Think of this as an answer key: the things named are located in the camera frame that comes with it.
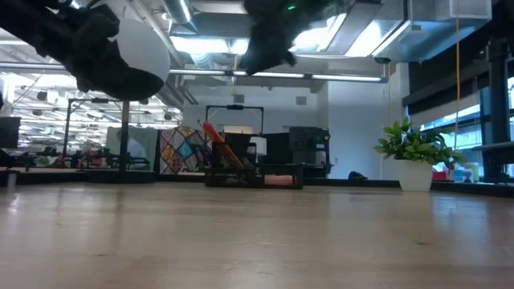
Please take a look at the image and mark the black background cabinet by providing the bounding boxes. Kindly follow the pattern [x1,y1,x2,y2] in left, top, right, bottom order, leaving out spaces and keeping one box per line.
[288,126,332,178]

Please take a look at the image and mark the white cylindrical object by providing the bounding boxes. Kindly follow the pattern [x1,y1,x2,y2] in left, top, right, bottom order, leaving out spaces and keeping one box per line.
[248,136,268,157]

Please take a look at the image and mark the black room pillar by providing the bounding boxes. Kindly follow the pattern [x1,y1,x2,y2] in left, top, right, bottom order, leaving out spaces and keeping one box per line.
[480,35,514,185]

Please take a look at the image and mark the black mesh desk organizer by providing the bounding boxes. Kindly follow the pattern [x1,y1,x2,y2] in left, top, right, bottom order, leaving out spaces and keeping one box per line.
[205,140,305,190]

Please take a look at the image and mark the black computer monitor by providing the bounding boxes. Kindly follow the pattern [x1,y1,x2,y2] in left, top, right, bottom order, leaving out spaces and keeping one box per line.
[0,116,21,149]

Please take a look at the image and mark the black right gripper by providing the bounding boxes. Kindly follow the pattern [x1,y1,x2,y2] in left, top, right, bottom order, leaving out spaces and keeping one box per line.
[238,18,299,77]

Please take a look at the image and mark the colourful patchwork quilt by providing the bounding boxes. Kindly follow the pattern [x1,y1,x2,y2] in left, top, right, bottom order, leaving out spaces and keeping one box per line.
[159,124,213,176]

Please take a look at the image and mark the black background camera frame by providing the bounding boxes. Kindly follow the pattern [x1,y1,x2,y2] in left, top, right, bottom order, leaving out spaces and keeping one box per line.
[204,104,265,142]

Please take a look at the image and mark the yellow hanging cord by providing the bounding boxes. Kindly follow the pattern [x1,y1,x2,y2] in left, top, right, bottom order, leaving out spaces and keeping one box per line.
[452,0,462,150]

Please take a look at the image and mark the background robot arms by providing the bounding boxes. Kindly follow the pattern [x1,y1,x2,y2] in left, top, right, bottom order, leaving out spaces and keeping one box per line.
[23,144,152,170]

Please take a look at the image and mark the pale green cloth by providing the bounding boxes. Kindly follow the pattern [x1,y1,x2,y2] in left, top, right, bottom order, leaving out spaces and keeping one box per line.
[105,126,159,170]

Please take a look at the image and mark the pink sticky note pad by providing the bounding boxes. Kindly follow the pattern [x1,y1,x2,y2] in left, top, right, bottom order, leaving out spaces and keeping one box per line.
[264,175,296,186]

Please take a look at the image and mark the black aluminium table frame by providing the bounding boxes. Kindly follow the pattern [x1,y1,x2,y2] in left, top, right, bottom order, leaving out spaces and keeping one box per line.
[0,168,514,198]

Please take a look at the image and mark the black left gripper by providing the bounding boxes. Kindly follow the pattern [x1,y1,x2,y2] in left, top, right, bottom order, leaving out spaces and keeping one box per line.
[55,3,140,94]

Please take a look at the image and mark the pale green container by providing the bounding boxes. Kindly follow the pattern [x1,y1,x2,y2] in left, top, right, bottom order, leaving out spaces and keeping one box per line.
[461,161,481,182]

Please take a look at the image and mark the green plant in white pot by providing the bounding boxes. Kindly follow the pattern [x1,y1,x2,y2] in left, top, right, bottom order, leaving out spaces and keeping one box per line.
[373,116,467,193]

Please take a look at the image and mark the white globe table lamp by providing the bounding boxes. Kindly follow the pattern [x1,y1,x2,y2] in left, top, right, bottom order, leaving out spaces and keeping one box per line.
[75,18,172,185]

